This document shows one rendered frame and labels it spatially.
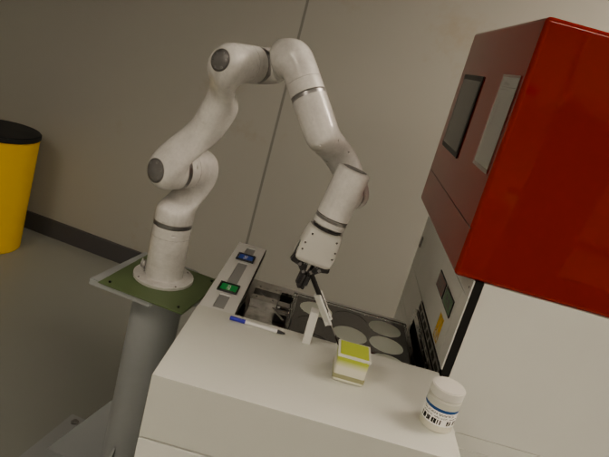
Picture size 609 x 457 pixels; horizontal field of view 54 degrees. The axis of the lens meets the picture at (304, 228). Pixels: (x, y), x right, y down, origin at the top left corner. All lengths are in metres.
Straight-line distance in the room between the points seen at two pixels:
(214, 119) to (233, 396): 0.80
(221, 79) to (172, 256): 0.59
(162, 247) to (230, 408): 0.77
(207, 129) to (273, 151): 1.84
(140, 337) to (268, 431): 0.84
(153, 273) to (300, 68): 0.80
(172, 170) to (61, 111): 2.50
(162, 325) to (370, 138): 1.84
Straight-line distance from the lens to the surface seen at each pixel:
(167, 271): 1.90
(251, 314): 1.74
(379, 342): 1.76
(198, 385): 1.22
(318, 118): 1.47
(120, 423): 2.17
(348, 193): 1.44
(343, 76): 3.40
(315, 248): 1.49
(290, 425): 1.23
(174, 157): 1.74
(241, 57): 1.58
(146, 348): 2.00
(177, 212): 1.83
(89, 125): 4.07
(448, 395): 1.28
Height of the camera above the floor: 1.63
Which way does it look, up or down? 16 degrees down
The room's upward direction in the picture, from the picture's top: 16 degrees clockwise
